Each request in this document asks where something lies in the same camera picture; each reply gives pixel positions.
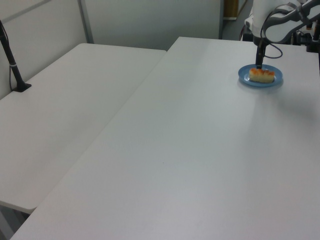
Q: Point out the white adjacent table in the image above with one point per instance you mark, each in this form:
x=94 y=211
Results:
x=62 y=107

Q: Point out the blue round plate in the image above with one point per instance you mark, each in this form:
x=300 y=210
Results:
x=278 y=80

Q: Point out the orange-topped bread loaf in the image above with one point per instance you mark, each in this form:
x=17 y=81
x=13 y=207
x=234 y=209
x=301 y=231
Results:
x=261 y=76

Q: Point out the brown wooden board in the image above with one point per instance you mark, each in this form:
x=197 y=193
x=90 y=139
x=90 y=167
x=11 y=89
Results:
x=230 y=8

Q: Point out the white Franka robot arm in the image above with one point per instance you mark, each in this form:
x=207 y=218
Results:
x=277 y=30

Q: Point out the black camera stand pole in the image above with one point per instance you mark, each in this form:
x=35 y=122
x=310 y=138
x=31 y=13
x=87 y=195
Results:
x=12 y=67

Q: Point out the grey partition post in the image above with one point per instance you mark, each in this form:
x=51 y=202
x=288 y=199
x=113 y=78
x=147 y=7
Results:
x=221 y=20
x=85 y=22

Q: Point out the black equipment mount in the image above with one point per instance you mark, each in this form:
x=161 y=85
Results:
x=312 y=40

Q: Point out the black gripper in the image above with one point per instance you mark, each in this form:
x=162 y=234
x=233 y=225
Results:
x=260 y=53

